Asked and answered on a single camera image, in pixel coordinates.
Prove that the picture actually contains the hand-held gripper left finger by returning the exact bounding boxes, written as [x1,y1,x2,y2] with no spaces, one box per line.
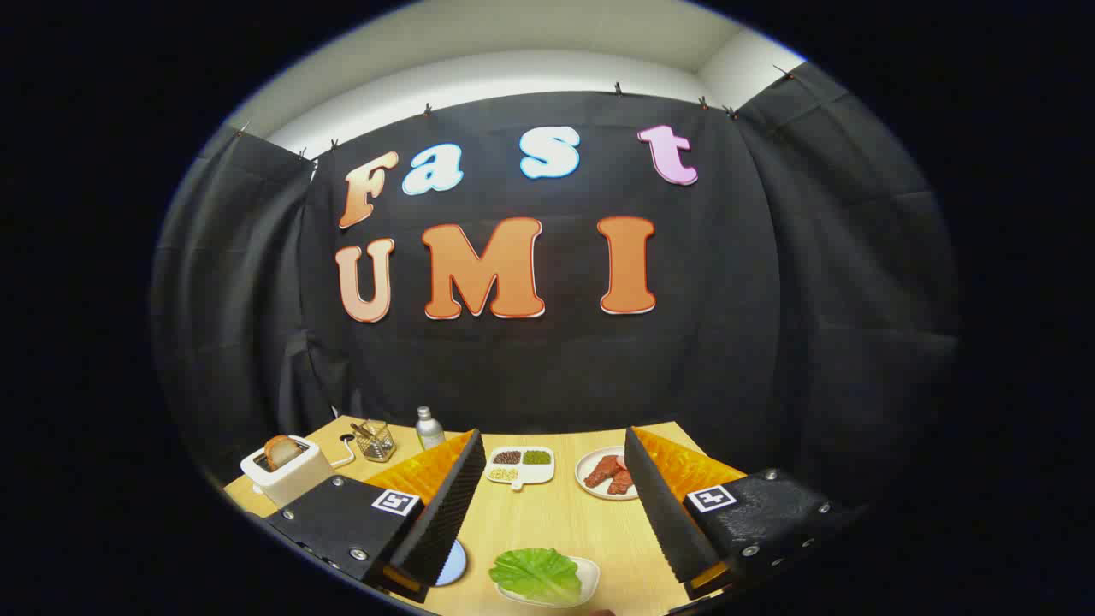
[263,429,486,604]

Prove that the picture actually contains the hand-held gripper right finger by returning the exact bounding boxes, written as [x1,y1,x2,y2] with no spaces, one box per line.
[624,426,865,600]

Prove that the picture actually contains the green lettuce leaf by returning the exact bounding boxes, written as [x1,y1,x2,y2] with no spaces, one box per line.
[489,548,583,605]

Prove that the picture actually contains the toasted bread slice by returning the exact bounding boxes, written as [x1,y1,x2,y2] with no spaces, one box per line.
[263,435,302,471]

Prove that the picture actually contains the round blue plate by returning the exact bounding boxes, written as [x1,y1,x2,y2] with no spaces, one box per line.
[432,539,468,588]

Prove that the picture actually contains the round white plate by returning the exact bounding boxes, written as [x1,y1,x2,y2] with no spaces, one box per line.
[575,446,639,501]

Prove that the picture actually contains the silver bottle with green label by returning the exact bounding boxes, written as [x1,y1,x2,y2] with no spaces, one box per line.
[416,406,446,451]

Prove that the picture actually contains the white divided dish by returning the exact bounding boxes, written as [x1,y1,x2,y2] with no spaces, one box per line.
[485,446,555,491]

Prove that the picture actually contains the square white plate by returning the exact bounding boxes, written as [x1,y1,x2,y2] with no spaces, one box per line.
[496,556,601,609]

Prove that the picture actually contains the white toaster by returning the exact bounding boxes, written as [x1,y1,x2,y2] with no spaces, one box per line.
[240,435,334,507]

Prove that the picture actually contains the black backdrop cloth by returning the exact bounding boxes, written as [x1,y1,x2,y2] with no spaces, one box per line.
[150,62,963,514]

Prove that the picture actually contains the metal wire utensil holder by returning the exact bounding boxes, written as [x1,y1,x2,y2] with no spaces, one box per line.
[355,421,396,463]

